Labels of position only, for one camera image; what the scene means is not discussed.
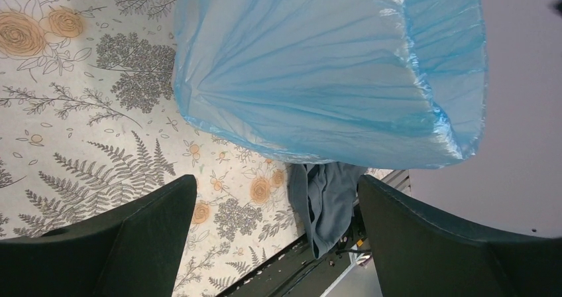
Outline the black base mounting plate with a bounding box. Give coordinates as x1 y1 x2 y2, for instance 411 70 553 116
218 215 369 296

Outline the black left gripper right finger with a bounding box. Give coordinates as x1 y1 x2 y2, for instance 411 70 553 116
358 175 561 296

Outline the grey-blue crumpled cloth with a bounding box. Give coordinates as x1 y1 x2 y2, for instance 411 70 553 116
287 162 367 259

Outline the blue plastic trash bag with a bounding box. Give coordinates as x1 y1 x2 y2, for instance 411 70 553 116
173 0 488 169

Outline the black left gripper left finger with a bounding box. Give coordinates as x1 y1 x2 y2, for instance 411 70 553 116
1 174 197 296

